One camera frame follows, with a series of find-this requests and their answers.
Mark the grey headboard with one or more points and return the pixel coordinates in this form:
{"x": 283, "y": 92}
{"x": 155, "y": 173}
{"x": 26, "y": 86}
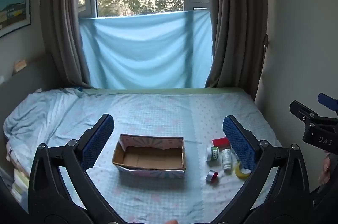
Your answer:
{"x": 26, "y": 81}

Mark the person's right hand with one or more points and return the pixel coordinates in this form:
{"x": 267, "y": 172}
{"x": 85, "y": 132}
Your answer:
{"x": 325, "y": 168}

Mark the red rectangular box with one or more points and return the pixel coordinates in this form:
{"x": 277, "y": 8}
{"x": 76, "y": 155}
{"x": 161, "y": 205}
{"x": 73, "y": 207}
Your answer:
{"x": 220, "y": 142}

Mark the cardboard box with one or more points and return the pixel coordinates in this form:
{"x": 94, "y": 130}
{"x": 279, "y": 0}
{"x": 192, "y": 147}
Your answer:
{"x": 148, "y": 159}

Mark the floral checked bed sheet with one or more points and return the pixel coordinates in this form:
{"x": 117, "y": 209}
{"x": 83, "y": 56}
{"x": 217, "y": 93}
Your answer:
{"x": 158, "y": 113}

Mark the brown curtain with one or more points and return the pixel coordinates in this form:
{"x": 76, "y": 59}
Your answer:
{"x": 63, "y": 28}
{"x": 237, "y": 28}

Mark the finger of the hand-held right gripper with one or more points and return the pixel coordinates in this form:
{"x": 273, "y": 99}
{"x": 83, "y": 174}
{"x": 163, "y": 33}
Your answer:
{"x": 327, "y": 101}
{"x": 301, "y": 110}

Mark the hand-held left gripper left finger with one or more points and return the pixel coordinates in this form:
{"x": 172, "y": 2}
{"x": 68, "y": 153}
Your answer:
{"x": 97, "y": 142}

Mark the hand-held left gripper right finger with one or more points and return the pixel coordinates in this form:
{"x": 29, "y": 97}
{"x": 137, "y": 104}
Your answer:
{"x": 239, "y": 144}

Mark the small silver red can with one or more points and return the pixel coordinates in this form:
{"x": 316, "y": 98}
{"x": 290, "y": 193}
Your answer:
{"x": 212, "y": 176}

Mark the framed wall poster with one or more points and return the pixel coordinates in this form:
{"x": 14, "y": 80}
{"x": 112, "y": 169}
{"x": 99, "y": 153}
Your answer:
{"x": 13, "y": 9}

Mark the small box on headboard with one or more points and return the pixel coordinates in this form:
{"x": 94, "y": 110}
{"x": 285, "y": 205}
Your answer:
{"x": 20, "y": 66}

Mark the crumpled light blue quilt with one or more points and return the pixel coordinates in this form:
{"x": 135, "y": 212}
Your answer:
{"x": 39, "y": 113}

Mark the stack of books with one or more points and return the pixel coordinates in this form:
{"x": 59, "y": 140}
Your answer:
{"x": 19, "y": 181}

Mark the yellow tape roll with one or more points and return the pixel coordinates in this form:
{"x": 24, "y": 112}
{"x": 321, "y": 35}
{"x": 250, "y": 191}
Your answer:
{"x": 239, "y": 174}

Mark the white jar green label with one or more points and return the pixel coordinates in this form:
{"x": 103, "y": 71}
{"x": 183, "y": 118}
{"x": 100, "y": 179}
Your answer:
{"x": 212, "y": 154}

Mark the light blue window cloth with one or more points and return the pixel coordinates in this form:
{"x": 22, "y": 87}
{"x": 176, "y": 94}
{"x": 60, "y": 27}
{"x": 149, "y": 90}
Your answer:
{"x": 145, "y": 54}

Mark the white plastic bottle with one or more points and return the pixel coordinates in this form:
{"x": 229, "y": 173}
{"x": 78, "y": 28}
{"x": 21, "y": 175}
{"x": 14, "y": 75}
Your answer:
{"x": 226, "y": 159}

